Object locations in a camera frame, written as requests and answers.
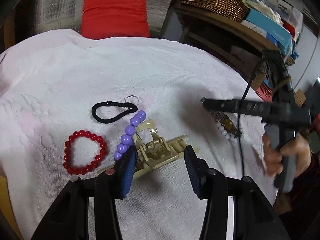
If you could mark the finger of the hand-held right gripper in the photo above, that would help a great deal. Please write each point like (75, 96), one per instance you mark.
(232, 105)

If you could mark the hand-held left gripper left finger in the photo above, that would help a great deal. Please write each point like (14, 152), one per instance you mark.
(128, 177)

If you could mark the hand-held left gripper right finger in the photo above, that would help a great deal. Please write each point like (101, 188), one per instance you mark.
(193, 173)

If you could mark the beige hair claw clip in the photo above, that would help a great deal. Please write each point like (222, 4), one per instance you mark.
(155, 152)

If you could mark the person's right hand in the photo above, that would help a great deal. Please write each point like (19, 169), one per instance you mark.
(271, 156)

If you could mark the wooden shelf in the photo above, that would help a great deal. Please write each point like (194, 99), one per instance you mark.
(220, 30)

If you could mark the blue cardboard box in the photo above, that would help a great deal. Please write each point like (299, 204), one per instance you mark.
(272, 30)

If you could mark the white textured towel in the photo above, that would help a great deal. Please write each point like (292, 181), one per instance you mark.
(150, 75)

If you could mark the clear plastic container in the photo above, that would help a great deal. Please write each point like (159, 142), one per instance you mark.
(290, 15)

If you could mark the wicker basket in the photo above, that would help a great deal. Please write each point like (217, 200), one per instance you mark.
(220, 2)

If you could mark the red cushion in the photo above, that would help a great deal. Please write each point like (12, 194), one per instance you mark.
(115, 15)

